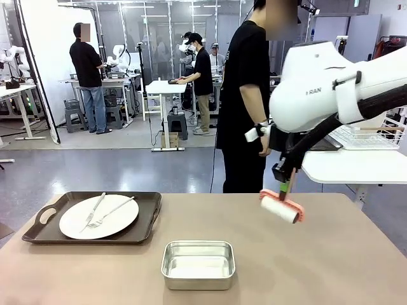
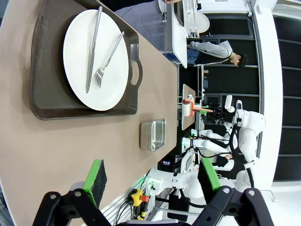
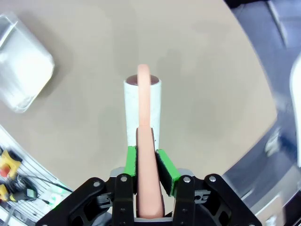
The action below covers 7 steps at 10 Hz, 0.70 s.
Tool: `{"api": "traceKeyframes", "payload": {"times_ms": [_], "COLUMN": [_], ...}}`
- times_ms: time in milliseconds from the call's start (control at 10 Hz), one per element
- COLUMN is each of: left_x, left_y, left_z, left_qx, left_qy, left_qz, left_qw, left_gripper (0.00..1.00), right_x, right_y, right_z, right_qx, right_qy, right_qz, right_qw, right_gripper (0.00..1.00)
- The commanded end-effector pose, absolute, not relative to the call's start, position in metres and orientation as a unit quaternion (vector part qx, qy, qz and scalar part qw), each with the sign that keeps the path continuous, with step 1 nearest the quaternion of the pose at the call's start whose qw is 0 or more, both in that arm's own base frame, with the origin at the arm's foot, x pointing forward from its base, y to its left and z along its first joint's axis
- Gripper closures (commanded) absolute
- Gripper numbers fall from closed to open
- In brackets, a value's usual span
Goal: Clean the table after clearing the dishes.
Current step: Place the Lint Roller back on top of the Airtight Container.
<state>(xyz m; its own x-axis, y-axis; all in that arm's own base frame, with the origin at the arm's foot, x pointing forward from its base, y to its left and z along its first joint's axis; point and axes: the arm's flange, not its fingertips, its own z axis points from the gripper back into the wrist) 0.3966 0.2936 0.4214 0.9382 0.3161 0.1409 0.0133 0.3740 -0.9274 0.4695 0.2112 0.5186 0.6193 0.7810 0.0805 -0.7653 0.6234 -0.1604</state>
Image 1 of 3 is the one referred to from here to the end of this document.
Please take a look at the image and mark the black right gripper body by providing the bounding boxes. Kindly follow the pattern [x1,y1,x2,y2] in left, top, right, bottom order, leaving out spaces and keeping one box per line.
[272,151,302,184]

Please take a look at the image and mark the pink handled white lint roller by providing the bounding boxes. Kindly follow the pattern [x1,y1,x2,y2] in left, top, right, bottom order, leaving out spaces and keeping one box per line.
[259,170,307,225]

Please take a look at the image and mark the round white plate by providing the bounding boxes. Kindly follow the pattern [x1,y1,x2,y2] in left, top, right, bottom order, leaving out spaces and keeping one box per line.
[59,194,140,240]

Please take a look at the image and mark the person's right forearm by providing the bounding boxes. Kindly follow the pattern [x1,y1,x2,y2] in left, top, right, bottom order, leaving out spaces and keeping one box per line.
[240,84,271,130]

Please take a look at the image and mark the person's right hand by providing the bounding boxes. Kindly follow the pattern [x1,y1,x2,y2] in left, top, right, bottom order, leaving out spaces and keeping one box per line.
[259,139,273,158]

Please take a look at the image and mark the white side table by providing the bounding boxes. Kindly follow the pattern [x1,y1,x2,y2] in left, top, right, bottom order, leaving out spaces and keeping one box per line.
[300,109,407,210]

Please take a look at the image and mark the person in black t-shirt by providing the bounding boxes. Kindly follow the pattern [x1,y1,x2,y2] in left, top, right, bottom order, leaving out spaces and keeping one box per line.
[216,0,300,194]

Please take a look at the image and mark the grey plastic stool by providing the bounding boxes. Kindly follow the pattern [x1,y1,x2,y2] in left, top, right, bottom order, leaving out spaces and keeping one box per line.
[64,107,88,134]
[167,112,190,141]
[104,106,125,130]

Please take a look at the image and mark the cardboard box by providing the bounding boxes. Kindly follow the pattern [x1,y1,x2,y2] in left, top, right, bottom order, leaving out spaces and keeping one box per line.
[160,132,179,150]

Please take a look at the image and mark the man in black cap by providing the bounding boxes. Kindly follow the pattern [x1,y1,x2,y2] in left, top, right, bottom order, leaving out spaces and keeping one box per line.
[176,31,214,136]

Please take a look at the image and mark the man in grey cap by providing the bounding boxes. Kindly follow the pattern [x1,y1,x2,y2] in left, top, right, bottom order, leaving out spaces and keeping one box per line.
[208,43,227,70]

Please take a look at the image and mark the silver rectangular metal tin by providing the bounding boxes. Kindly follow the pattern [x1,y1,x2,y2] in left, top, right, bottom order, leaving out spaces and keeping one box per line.
[160,240,237,291]

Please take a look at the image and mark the white standing desk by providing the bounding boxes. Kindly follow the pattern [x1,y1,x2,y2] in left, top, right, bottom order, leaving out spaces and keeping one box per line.
[144,79,188,152]

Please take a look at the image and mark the orange hanging jacket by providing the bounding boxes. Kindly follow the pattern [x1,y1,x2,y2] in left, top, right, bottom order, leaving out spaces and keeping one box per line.
[372,39,390,60]

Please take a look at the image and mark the silver fork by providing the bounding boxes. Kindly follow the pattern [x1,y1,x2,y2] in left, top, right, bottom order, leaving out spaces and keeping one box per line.
[86,196,135,229]

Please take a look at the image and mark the grey background workbench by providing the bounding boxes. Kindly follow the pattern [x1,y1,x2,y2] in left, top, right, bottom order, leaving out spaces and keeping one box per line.
[59,73,141,128]

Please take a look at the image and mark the silver table knife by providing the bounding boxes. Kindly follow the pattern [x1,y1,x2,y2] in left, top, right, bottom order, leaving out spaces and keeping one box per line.
[79,192,106,234]

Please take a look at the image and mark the man in black shirt and jeans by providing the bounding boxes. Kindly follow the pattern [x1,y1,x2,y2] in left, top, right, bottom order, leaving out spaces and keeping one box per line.
[69,22,113,135]

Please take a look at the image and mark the black backdrop stand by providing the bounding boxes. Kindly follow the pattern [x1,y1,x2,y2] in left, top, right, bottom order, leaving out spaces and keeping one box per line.
[14,0,61,144]

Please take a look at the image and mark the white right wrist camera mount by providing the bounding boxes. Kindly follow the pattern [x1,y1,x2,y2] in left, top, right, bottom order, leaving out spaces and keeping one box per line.
[244,122,272,144]

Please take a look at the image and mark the black right arm cable sleeve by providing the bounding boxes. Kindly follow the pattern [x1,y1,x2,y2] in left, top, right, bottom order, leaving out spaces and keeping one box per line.
[281,91,407,169]

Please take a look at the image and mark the white wire dish rack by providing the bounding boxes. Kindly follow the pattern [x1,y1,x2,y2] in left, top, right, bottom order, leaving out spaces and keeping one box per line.
[327,109,407,151]

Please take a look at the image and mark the black camera tripod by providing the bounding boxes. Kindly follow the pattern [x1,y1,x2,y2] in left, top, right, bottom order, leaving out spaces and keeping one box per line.
[335,36,349,55]

